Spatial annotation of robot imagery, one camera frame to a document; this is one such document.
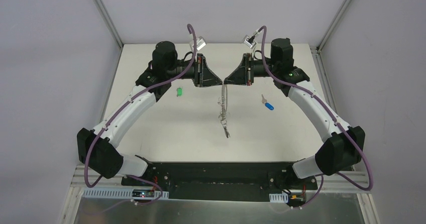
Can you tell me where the green tagged key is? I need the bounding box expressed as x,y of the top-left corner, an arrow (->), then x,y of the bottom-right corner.
176,87 -> 183,97

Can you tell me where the keyring with keys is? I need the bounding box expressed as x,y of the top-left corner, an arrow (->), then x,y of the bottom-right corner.
218,84 -> 231,139

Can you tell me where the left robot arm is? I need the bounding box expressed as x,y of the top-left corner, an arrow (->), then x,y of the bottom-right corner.
77,41 -> 222,186

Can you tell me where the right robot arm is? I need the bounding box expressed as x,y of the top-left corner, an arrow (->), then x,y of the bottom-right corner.
224,38 -> 365,189

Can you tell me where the blue tagged key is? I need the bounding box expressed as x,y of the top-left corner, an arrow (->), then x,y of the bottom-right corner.
261,94 -> 274,110

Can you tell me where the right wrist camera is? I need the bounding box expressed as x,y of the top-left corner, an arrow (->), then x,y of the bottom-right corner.
243,34 -> 257,49

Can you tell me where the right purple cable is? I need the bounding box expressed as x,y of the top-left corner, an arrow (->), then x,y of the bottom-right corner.
253,26 -> 374,210

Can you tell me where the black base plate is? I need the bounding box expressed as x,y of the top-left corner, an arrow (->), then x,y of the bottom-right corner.
141,162 -> 318,202

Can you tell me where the aluminium frame rail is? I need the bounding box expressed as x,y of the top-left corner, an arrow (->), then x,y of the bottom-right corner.
70,165 -> 134,187

